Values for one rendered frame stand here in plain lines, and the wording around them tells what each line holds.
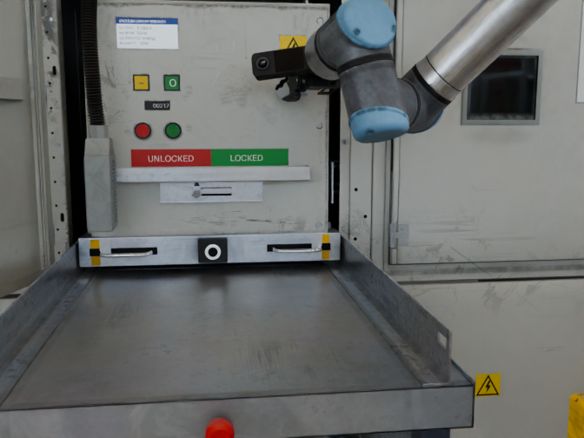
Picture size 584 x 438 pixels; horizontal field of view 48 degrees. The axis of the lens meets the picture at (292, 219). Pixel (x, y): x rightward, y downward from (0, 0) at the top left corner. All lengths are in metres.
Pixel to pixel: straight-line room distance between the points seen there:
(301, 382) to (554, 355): 0.96
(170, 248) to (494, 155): 0.73
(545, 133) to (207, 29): 0.77
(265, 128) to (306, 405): 0.71
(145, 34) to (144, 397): 0.79
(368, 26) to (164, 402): 0.61
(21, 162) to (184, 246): 0.36
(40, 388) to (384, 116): 0.61
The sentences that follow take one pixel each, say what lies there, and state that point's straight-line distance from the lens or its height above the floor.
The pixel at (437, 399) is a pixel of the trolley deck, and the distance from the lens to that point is 0.84.
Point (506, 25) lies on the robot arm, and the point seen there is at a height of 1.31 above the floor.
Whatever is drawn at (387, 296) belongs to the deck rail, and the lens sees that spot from 1.08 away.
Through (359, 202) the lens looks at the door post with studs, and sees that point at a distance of 1.45.
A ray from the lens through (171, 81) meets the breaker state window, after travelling 1.36.
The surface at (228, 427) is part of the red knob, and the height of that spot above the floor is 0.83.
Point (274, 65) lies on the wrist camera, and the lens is 1.20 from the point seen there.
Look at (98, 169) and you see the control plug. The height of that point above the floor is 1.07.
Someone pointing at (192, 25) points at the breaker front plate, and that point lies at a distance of 1.37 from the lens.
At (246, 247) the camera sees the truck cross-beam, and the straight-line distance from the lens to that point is 1.38.
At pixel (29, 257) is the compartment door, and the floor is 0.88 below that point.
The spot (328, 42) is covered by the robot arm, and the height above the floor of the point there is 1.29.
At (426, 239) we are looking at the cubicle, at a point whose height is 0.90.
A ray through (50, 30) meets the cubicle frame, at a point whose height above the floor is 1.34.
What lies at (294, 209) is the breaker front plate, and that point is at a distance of 1.38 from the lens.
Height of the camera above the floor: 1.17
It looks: 9 degrees down
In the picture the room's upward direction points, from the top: straight up
